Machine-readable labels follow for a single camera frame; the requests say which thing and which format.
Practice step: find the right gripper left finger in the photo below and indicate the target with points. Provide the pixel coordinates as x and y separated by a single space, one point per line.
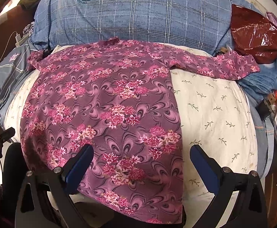
44 199

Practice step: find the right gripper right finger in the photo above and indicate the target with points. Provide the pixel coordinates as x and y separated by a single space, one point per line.
250 207

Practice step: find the purple floral shirt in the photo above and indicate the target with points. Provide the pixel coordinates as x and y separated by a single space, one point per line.
117 96

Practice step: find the grey star-print pillow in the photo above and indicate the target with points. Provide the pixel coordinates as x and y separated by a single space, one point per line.
14 69

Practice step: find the cream leaf-print pillow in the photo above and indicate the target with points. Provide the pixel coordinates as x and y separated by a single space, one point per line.
214 114

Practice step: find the white phone charger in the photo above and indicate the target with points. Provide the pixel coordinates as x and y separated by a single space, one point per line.
19 41

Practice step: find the blue jeans pile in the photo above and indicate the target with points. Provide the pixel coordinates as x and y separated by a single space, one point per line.
256 87

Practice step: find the red plastic bag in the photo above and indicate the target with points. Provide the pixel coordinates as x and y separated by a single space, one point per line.
253 34

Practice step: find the blue plaid quilt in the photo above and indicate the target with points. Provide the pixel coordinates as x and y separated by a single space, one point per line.
200 24

